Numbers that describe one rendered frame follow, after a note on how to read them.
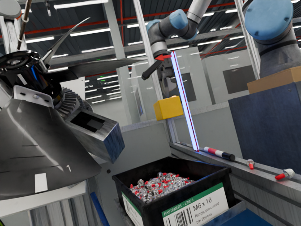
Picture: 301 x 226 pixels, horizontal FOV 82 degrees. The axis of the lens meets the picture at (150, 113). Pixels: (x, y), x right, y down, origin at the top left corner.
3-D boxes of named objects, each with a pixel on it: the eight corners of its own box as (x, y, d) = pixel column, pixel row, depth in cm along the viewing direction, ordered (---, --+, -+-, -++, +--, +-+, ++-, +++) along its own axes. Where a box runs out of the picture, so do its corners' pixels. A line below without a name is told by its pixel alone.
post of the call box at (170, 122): (171, 143, 86) (165, 118, 86) (177, 141, 86) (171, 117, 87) (173, 143, 83) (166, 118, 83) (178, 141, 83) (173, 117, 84)
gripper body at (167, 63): (178, 74, 79) (172, 49, 79) (161, 77, 77) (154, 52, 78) (174, 78, 86) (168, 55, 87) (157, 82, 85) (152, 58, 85)
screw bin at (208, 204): (117, 204, 42) (111, 176, 42) (174, 180, 49) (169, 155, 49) (155, 261, 22) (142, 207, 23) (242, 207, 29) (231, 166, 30)
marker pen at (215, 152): (203, 147, 52) (228, 155, 38) (208, 145, 52) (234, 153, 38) (204, 152, 52) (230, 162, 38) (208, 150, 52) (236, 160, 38)
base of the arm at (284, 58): (279, 76, 74) (273, 54, 74) (321, 62, 59) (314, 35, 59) (251, 81, 70) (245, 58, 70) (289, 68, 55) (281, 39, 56)
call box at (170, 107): (157, 123, 92) (152, 104, 93) (175, 119, 94) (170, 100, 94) (163, 122, 76) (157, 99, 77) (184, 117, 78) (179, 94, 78)
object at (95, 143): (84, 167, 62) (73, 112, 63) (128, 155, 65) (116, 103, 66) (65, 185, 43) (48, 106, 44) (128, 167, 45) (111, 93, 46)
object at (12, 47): (10, 63, 100) (7, 49, 100) (25, 63, 104) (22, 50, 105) (11, 55, 92) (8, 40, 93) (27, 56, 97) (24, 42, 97)
